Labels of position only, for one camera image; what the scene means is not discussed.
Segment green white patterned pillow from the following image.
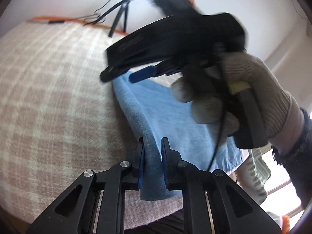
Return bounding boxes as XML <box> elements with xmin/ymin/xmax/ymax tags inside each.
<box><xmin>235</xmin><ymin>148</ymin><xmax>271</xmax><ymax>205</ymax></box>

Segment beige checkered bed blanket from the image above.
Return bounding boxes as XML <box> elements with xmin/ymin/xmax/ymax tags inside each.
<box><xmin>1</xmin><ymin>22</ymin><xmax>171</xmax><ymax>223</ymax></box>

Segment black power cable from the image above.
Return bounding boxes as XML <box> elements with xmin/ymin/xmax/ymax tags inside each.
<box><xmin>25</xmin><ymin>0</ymin><xmax>128</xmax><ymax>28</ymax></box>

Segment light blue denim pants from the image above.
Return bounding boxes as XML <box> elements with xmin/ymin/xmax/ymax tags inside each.
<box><xmin>112</xmin><ymin>74</ymin><xmax>248</xmax><ymax>201</ymax></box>

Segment black mini tripod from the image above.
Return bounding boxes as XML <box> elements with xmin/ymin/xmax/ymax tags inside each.
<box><xmin>91</xmin><ymin>0</ymin><xmax>134</xmax><ymax>37</ymax></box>

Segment right hand white glove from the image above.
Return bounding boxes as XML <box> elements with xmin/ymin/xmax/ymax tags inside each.
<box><xmin>170</xmin><ymin>52</ymin><xmax>305</xmax><ymax>152</ymax></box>

